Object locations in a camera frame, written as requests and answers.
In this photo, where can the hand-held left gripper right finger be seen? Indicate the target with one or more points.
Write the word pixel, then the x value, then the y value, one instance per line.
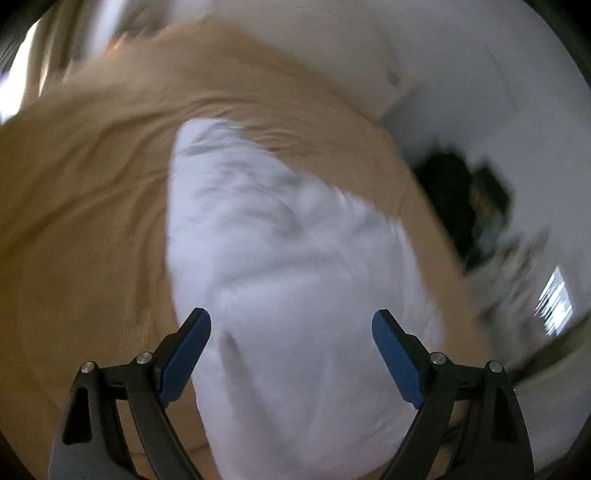
pixel 399 357

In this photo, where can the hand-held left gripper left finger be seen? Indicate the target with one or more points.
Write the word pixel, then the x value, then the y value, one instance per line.
pixel 184 357

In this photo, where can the white puffer jacket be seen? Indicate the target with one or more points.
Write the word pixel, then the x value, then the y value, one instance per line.
pixel 286 277

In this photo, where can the bright window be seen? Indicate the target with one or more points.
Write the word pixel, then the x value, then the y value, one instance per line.
pixel 556 300

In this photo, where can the black shelf unit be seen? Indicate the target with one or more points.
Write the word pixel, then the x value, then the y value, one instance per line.
pixel 455 198

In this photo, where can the tan bed cover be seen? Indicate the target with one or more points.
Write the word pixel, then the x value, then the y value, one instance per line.
pixel 92 207

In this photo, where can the window with light curtain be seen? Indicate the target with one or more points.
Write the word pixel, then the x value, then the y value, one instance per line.
pixel 14 83

